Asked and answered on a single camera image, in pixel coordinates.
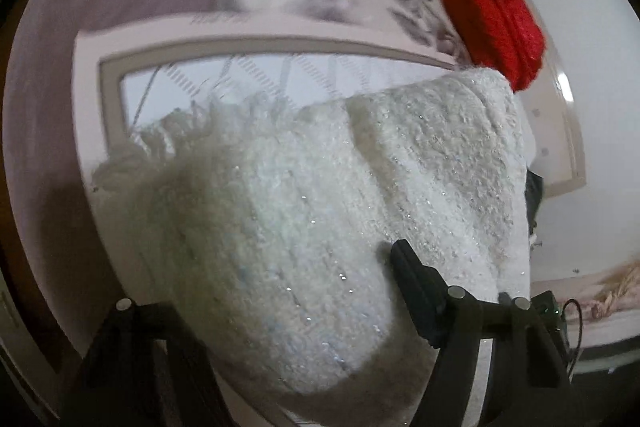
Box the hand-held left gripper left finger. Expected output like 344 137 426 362
60 298 236 427

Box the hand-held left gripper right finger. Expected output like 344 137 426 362
389 239 583 427

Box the white fuzzy sweater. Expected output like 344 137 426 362
92 67 533 413

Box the red knit garment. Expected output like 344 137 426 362
440 0 547 94

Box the dark green striped-cuff jacket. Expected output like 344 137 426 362
524 169 545 230

